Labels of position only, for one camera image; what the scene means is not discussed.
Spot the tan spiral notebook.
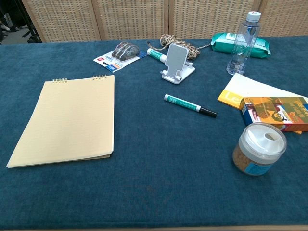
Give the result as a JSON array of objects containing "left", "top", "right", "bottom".
[{"left": 6, "top": 74, "right": 116, "bottom": 169}]

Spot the green marker with black cap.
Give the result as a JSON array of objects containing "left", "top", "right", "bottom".
[{"left": 164, "top": 94, "right": 218, "bottom": 118}]

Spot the blue table cloth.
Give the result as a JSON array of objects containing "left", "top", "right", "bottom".
[{"left": 0, "top": 35, "right": 308, "bottom": 226}]

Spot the white folding phone stand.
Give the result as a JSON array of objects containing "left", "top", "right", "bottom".
[{"left": 160, "top": 43, "right": 195, "bottom": 85}]

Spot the green white glue stick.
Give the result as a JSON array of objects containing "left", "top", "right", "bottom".
[{"left": 147, "top": 48, "right": 169, "bottom": 65}]

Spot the correction tape blister pack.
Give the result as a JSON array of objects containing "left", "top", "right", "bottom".
[{"left": 93, "top": 41, "right": 148, "bottom": 73}]

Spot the yellow and white booklet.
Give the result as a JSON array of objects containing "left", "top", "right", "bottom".
[{"left": 217, "top": 73, "right": 308, "bottom": 135}]

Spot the green wet wipes pack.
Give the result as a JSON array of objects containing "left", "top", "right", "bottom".
[{"left": 210, "top": 32, "right": 271, "bottom": 59}]

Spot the woven wooden folding screen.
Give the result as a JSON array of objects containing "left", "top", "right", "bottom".
[{"left": 21, "top": 0, "right": 308, "bottom": 43}]

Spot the clear plastic water bottle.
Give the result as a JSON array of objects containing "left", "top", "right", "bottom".
[{"left": 226, "top": 11, "right": 262, "bottom": 76}]

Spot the orange blue snack box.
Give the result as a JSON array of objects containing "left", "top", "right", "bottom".
[{"left": 240, "top": 96, "right": 308, "bottom": 132}]

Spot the black tripod stand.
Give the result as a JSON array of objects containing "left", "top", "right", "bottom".
[{"left": 14, "top": 0, "right": 41, "bottom": 44}]

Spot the coiled braided rope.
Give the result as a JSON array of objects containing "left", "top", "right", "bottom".
[{"left": 147, "top": 34, "right": 214, "bottom": 60}]

